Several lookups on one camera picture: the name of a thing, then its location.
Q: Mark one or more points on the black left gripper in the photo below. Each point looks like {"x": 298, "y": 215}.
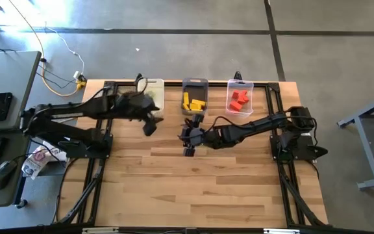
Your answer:
{"x": 132, "y": 105}

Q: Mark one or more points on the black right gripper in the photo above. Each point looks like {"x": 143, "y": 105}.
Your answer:
{"x": 195, "y": 136}

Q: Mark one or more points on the red rectangular block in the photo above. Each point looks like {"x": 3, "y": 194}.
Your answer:
{"x": 236, "y": 106}
{"x": 235, "y": 95}
{"x": 246, "y": 98}

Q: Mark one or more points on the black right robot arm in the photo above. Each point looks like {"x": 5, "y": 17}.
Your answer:
{"x": 255, "y": 125}

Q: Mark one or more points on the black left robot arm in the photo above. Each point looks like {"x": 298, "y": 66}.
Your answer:
{"x": 70, "y": 110}

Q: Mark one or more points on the white plastic bin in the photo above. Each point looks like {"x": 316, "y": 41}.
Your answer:
{"x": 157, "y": 85}

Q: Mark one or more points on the grey translucent plastic bin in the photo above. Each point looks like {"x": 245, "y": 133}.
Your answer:
{"x": 195, "y": 86}

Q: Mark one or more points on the clear plastic bin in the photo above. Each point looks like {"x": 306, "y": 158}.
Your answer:
{"x": 239, "y": 84}

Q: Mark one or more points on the black clip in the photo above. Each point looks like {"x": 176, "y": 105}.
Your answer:
{"x": 238, "y": 77}

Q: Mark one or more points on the yellow plug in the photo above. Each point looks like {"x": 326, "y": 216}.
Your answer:
{"x": 81, "y": 85}

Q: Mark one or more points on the white power adapter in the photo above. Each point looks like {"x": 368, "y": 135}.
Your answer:
{"x": 77, "y": 75}

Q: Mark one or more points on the white printed packet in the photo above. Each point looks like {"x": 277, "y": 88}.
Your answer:
{"x": 36, "y": 162}

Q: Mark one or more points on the black desk foot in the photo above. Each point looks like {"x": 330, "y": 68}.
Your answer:
{"x": 22, "y": 203}

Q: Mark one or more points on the black smartphone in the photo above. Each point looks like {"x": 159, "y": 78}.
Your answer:
{"x": 0, "y": 107}

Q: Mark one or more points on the black computer mouse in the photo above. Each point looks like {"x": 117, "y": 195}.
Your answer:
{"x": 3, "y": 174}

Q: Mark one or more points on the grey metal stand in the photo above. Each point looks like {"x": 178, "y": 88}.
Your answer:
{"x": 367, "y": 152}

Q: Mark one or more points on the black aluminium table frame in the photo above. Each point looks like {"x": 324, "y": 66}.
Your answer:
{"x": 274, "y": 87}

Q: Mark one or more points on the silver metal bracket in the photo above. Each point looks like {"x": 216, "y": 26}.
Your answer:
{"x": 99, "y": 230}
{"x": 281, "y": 231}

